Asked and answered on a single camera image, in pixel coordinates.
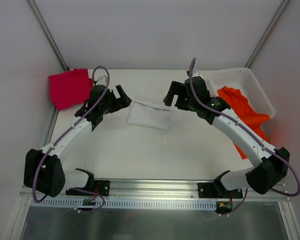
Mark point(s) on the aluminium mounting rail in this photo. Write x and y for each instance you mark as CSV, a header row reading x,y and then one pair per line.
x,y
149,189

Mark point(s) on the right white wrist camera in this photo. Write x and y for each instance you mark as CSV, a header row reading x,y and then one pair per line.
x,y
196,74

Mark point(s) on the white plastic basket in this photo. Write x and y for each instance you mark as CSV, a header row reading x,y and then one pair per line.
x,y
243,79

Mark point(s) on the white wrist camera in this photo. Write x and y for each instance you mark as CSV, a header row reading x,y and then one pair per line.
x,y
103,80
196,74

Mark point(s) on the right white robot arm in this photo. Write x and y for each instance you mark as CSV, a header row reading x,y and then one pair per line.
x,y
268,162

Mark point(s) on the orange t-shirt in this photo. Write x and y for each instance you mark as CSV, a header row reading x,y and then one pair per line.
x,y
239,103

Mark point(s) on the right metal frame post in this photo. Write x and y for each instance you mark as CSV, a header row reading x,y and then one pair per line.
x,y
267,32

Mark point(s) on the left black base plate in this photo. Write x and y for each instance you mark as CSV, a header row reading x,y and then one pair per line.
x,y
101,187

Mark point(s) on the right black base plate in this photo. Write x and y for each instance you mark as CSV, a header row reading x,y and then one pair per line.
x,y
209,190

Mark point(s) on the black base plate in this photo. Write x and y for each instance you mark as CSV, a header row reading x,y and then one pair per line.
x,y
101,187
209,190

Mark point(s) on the folded magenta t-shirt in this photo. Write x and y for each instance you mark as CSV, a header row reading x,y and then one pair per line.
x,y
69,88

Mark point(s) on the white slotted cable duct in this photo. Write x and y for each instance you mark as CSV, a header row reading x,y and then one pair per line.
x,y
144,204

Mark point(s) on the metal frame post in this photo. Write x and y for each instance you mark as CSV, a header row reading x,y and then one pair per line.
x,y
267,32
47,33

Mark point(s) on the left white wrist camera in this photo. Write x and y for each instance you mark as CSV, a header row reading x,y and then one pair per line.
x,y
103,80

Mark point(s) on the white t-shirt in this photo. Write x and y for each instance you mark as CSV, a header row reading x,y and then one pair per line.
x,y
149,114

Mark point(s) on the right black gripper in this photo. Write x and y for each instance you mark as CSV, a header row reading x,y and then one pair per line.
x,y
179,94

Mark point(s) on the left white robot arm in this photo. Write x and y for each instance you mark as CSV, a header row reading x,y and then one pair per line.
x,y
43,171

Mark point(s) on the left metal frame post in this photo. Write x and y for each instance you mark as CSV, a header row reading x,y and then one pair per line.
x,y
47,33

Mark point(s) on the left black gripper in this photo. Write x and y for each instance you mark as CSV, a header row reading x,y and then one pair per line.
x,y
115,100

